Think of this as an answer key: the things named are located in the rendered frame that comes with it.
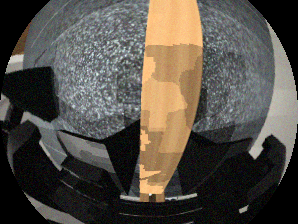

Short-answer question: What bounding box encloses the light wooden board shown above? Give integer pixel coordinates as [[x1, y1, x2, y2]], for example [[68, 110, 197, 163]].
[[140, 0, 204, 196]]

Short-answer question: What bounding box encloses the wooden post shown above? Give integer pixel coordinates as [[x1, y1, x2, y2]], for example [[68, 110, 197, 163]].
[[140, 189, 166, 217]]

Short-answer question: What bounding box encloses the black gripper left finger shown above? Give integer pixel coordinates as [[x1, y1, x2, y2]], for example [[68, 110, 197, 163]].
[[56, 119, 141, 196]]

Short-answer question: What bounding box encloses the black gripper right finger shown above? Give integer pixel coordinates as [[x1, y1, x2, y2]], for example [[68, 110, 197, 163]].
[[177, 131, 254, 196]]

